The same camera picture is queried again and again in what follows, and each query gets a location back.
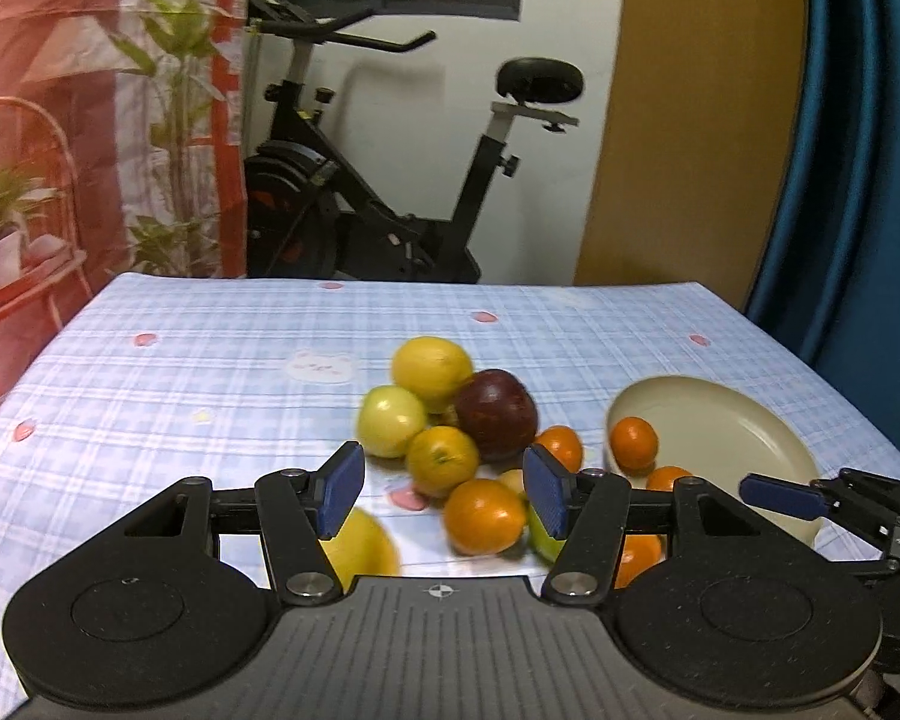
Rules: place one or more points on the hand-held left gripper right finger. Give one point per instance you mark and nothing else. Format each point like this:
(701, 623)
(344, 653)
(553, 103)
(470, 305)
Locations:
(544, 491)

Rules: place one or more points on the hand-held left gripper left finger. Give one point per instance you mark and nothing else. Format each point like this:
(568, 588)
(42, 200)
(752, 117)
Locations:
(343, 491)

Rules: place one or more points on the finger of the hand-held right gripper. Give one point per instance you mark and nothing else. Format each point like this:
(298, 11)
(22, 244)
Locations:
(784, 496)

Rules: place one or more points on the large yellow lemon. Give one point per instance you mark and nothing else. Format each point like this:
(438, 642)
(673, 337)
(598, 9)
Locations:
(431, 367)
(360, 549)

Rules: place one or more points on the beige plate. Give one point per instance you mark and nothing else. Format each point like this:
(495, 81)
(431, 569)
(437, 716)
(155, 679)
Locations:
(720, 427)

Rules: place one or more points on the yellowish orange citrus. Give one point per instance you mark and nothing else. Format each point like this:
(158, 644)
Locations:
(442, 461)

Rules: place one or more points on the small yellow fruit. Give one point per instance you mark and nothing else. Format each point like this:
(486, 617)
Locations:
(510, 481)

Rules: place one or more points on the small green fruit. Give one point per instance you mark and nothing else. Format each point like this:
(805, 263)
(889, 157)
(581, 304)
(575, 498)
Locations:
(538, 538)

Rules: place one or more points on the orange mandarin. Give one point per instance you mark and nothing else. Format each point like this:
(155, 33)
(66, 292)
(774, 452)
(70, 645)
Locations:
(667, 478)
(634, 444)
(560, 446)
(641, 559)
(484, 516)

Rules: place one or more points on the green apple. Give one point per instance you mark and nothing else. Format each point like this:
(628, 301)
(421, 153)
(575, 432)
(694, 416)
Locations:
(390, 420)

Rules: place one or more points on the dark red apple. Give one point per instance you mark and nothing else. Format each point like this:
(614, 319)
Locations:
(495, 414)

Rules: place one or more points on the blue plaid tablecloth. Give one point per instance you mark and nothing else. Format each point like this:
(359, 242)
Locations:
(195, 390)

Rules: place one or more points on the black exercise bike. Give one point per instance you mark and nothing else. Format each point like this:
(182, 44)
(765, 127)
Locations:
(375, 225)

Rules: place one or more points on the blue curtain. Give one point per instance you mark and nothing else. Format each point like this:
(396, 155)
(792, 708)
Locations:
(862, 165)

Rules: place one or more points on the brown wooden board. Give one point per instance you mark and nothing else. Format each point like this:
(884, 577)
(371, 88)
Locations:
(690, 127)

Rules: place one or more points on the red printed plant curtain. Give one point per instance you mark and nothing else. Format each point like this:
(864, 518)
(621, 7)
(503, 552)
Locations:
(60, 90)

